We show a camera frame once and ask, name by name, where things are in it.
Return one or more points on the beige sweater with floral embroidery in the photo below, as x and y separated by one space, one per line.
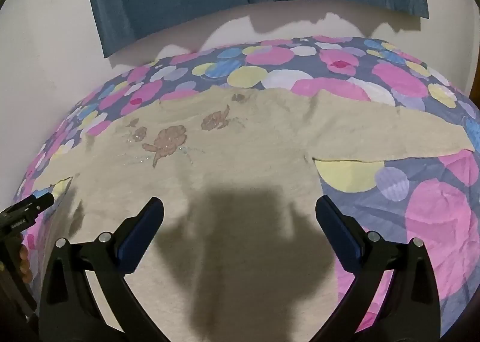
232 162

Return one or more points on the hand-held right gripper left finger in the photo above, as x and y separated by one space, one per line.
139 240

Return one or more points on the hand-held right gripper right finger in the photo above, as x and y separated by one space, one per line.
339 239

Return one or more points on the colourful dotted bed sheet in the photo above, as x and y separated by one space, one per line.
431 214

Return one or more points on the person's left hand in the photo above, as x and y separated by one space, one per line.
25 261

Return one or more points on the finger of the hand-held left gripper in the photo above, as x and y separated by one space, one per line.
35 202

